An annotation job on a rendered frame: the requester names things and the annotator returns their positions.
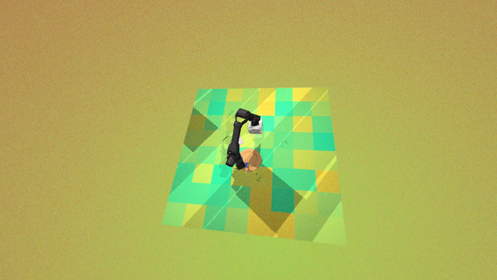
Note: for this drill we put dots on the tan round bead board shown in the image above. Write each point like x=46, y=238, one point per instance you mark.
x=253, y=158

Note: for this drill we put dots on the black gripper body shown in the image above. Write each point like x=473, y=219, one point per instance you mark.
x=240, y=164

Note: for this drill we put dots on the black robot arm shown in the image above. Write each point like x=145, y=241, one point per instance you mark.
x=233, y=148

